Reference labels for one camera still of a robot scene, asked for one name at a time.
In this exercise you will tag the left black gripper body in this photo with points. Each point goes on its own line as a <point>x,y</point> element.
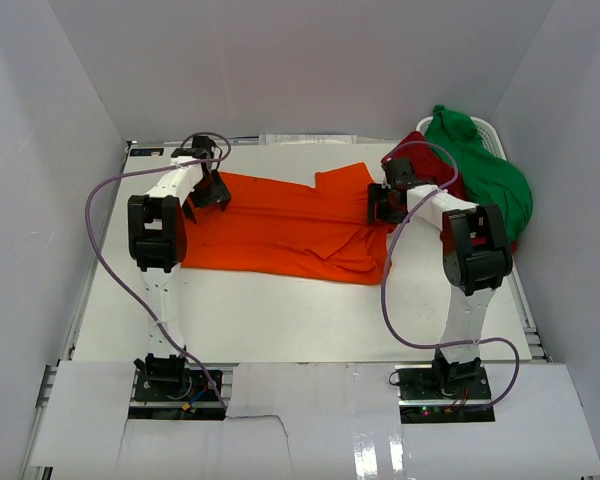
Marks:
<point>211,190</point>

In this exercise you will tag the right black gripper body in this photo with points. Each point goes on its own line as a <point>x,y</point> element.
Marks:
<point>388,213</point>

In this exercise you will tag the orange t shirt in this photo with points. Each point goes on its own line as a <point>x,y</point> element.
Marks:
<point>318,232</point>

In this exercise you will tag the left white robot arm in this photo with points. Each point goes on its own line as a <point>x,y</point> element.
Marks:
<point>157,238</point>

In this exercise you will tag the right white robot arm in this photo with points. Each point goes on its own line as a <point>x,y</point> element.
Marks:
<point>476,258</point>

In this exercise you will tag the red t shirt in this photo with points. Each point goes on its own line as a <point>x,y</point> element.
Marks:
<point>431,165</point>

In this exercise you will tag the black label sticker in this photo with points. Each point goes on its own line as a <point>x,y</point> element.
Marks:
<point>146,152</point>

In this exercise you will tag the white paper sheet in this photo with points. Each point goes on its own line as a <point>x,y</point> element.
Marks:
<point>294,139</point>

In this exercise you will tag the green t shirt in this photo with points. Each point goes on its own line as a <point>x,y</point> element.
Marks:
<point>488,179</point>

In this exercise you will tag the white perforated laundry basket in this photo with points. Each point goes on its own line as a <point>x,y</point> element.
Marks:
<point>490,139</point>

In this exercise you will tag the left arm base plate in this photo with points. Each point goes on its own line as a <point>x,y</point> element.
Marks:
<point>189,400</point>

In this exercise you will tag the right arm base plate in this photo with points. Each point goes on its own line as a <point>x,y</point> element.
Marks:
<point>422,401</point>

